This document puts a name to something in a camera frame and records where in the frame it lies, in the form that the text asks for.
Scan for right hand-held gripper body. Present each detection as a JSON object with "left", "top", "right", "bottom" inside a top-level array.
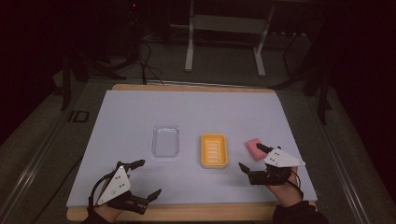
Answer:
[{"left": 247, "top": 146, "right": 306, "bottom": 187}]

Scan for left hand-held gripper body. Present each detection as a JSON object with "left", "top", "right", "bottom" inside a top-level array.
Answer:
[{"left": 92, "top": 161, "right": 150, "bottom": 216}]

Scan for pink sponge block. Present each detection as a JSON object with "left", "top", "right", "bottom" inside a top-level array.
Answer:
[{"left": 245, "top": 137, "right": 269, "bottom": 161}]

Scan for person's left hand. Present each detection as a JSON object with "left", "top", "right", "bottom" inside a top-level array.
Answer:
[{"left": 92, "top": 203, "right": 125, "bottom": 224}]

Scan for person's right hand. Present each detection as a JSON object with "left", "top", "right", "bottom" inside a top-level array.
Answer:
[{"left": 266, "top": 166, "right": 304, "bottom": 208}]

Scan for yellow soap dish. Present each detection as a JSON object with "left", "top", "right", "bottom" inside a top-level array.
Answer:
[{"left": 200, "top": 133, "right": 229, "bottom": 169}]

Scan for clear plastic tray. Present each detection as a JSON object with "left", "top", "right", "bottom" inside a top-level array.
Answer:
[{"left": 150, "top": 124, "right": 180, "bottom": 159}]

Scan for white table mat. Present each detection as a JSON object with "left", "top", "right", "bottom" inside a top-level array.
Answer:
[{"left": 65, "top": 90, "right": 318, "bottom": 208}]

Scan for black metal stand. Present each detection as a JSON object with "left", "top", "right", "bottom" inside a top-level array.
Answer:
[{"left": 270, "top": 31, "right": 332, "bottom": 125}]

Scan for white metal stand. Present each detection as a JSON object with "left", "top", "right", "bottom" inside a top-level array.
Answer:
[{"left": 184, "top": 0, "right": 276, "bottom": 78}]

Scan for black tripod stand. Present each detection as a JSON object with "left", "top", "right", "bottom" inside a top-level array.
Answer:
[{"left": 90, "top": 0, "right": 151, "bottom": 80}]

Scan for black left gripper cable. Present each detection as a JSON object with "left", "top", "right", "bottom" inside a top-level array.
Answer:
[{"left": 88, "top": 170, "right": 119, "bottom": 209}]

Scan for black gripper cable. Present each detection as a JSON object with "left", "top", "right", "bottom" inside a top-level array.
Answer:
[
  {"left": 289, "top": 169, "right": 304, "bottom": 201},
  {"left": 88, "top": 170, "right": 119, "bottom": 209}
]

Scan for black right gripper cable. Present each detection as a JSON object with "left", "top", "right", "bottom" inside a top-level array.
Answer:
[{"left": 289, "top": 169, "right": 304, "bottom": 201}]

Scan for black rectangular floor frame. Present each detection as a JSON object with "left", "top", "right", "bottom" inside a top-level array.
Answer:
[{"left": 67, "top": 109, "right": 91, "bottom": 123}]

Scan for black floor cables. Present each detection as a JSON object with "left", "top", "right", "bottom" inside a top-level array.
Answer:
[{"left": 136, "top": 40, "right": 166, "bottom": 86}]

